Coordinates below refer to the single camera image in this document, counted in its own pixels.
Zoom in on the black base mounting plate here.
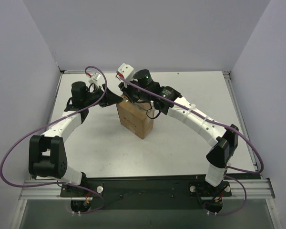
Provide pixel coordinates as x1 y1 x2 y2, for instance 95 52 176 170
60 175 232 210

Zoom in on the brown cardboard express box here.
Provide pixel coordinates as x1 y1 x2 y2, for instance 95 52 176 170
116 95 154 139

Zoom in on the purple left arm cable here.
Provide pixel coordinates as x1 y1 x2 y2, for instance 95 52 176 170
0 65 108 214

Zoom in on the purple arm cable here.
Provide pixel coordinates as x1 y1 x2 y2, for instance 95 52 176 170
119 76 265 217
0 65 108 214

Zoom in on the aluminium table edge rail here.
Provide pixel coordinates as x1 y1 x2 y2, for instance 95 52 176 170
222 71 261 171

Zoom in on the aluminium front frame rail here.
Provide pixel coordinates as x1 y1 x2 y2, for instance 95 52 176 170
20 179 275 200

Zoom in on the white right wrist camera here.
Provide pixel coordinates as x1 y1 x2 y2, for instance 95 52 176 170
117 63 135 81

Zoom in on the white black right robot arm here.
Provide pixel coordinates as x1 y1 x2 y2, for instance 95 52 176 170
117 69 238 187

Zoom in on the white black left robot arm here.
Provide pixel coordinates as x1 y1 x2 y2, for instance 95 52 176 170
29 81 123 196

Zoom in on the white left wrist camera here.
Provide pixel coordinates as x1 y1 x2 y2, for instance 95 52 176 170
88 72 102 87

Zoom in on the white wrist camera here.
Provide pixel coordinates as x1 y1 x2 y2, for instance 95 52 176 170
88 72 102 87
117 63 135 81

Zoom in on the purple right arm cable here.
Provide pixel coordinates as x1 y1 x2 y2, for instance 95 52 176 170
119 76 265 217

